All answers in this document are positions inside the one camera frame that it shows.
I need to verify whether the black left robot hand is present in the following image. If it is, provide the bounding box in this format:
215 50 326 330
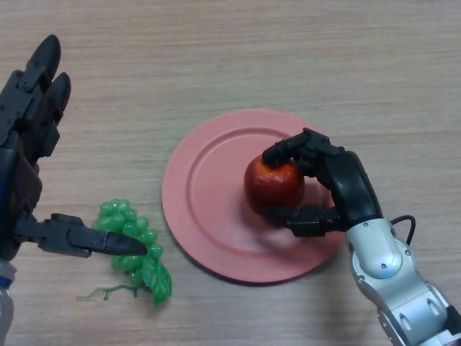
0 34 148 262

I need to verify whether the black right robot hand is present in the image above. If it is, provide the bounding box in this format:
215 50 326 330
261 128 384 238

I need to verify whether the red apple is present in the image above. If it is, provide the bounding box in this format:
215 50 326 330
243 154 306 217

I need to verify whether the pink round plate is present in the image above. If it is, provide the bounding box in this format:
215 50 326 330
161 109 349 285

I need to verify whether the green plastic grape bunch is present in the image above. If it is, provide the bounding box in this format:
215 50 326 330
76 198 173 307

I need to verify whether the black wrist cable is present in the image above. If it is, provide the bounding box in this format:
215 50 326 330
390 215 417 247

